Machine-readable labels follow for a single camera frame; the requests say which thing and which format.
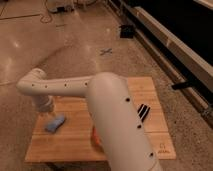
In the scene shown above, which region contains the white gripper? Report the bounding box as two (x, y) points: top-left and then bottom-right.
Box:
(34, 96), (54, 113)

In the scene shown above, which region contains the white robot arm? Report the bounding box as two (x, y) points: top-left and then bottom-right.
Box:
(17, 68), (163, 171)

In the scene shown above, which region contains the wooden board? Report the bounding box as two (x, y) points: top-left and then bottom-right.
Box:
(25, 77), (176, 163)

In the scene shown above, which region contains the orange bowl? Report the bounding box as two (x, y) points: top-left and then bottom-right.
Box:
(92, 127), (102, 147)

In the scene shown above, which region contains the white equipment base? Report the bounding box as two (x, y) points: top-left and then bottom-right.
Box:
(45, 0), (74, 13)

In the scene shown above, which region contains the black striped object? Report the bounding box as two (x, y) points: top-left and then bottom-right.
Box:
(138, 104), (150, 121)

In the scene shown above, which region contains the black box on floor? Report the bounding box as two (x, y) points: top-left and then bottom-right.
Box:
(120, 25), (134, 38)

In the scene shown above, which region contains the black bracket on rail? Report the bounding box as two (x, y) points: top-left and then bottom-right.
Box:
(171, 81), (193, 90)

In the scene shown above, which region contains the long metal rail beam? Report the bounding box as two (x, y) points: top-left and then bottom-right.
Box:
(104, 0), (213, 129)

